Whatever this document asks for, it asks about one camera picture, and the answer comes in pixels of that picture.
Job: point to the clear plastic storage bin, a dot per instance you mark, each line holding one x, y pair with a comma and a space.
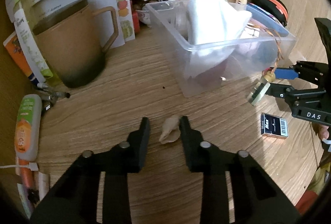
256, 49

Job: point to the fruit sticker sheet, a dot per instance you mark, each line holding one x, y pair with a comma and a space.
126, 21

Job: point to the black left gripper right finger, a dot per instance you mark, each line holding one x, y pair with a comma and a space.
256, 197

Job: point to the red pouch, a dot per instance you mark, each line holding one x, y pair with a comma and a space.
211, 76

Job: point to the beige wrapper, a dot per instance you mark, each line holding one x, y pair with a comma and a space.
170, 130

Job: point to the bowl of small trinkets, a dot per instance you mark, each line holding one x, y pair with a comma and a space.
143, 13

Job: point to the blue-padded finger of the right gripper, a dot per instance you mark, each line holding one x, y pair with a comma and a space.
284, 93
292, 72

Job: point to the person's hand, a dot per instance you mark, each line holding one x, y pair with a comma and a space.
323, 133

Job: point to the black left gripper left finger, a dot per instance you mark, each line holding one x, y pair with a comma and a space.
73, 198

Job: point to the small green white eraser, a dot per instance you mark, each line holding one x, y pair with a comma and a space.
258, 91

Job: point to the white orange lotion tube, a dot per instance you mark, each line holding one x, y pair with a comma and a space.
27, 128

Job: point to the brown mug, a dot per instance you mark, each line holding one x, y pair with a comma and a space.
69, 42

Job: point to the blue staples box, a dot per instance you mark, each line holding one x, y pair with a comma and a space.
273, 126

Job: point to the white green tube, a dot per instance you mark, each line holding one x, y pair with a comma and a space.
27, 40

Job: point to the orange booklet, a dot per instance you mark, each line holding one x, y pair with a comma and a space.
12, 45

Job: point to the black orange zip case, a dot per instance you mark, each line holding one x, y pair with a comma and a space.
274, 7

